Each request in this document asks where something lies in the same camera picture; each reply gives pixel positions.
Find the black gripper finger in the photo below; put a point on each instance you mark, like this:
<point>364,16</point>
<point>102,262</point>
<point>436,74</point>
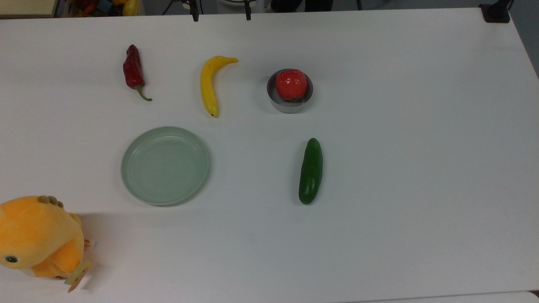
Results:
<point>247,11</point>
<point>194,11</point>

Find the yellow banana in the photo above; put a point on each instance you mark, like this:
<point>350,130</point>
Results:
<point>207,88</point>

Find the pale green plastic plate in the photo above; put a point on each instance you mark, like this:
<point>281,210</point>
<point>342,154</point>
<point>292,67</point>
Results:
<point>164,166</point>

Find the red chili pepper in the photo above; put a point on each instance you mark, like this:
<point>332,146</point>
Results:
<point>133,69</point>

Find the red apple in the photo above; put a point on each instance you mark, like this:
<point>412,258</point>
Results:
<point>290,84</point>

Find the box of colourful toys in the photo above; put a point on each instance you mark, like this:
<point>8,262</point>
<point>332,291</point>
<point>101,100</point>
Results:
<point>101,6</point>

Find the small round metal bowl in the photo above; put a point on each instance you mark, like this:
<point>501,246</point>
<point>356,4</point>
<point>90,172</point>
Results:
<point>290,107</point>

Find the beige furniture piece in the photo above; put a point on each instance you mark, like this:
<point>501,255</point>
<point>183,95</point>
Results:
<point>25,7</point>

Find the green cucumber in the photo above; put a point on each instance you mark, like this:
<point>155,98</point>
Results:
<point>310,172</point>

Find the orange plush toy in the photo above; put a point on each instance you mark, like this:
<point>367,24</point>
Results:
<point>38,235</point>

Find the black table clamp mount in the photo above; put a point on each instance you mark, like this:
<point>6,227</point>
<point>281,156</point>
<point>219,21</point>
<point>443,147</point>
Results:
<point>494,13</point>

